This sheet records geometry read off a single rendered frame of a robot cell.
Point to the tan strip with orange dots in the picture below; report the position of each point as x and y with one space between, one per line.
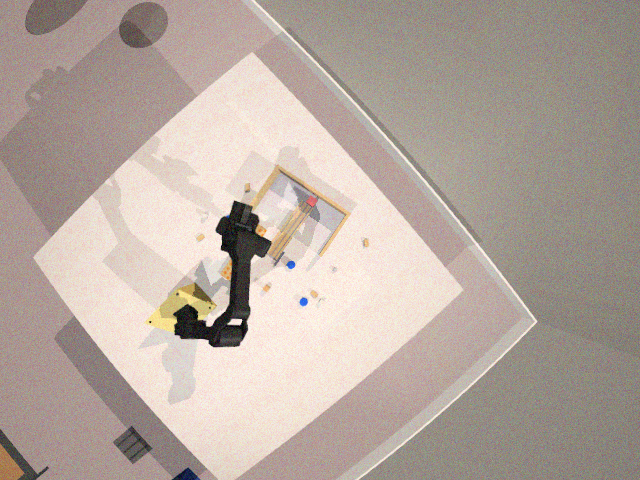
227 271

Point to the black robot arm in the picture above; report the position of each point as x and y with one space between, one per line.
240 240

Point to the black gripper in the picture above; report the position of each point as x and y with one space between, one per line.
263 243

